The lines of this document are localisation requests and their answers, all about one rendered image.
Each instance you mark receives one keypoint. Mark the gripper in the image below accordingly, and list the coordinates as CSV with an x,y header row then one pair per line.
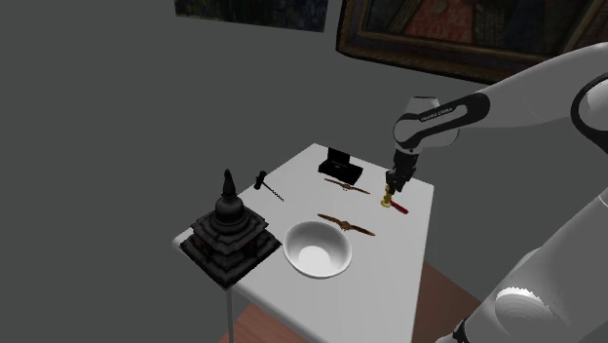
x,y
398,176

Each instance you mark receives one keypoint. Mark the gold and red stamp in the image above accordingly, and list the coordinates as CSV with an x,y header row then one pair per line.
x,y
390,200

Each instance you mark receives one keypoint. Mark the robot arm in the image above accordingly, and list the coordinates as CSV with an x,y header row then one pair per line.
x,y
532,99

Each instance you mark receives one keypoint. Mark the brown bird figure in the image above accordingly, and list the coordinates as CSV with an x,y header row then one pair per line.
x,y
345,224
346,186

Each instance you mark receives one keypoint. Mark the open black box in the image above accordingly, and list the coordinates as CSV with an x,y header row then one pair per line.
x,y
340,166

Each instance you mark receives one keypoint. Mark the white bowl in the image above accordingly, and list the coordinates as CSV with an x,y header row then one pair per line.
x,y
317,249

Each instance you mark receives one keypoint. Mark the white table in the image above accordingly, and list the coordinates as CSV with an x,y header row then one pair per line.
x,y
375,285

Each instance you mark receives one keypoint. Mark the black corkscrew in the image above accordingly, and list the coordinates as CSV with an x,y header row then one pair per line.
x,y
266,184

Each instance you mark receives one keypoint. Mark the dark stupa model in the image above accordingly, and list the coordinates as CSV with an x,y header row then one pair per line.
x,y
229,237

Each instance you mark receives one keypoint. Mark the gold framed wall painting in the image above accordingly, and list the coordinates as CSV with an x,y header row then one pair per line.
x,y
475,33

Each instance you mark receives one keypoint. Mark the dark unframed wall picture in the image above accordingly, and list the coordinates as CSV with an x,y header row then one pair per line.
x,y
251,12

